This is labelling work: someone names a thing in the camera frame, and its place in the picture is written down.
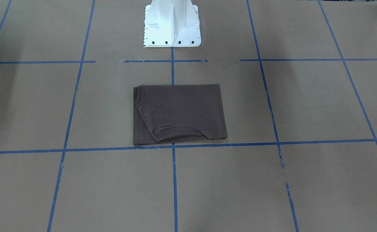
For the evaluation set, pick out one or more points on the dark brown t-shirt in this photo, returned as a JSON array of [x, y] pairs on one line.
[[177, 113]]

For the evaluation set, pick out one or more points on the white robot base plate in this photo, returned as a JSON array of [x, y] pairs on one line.
[[171, 23]]

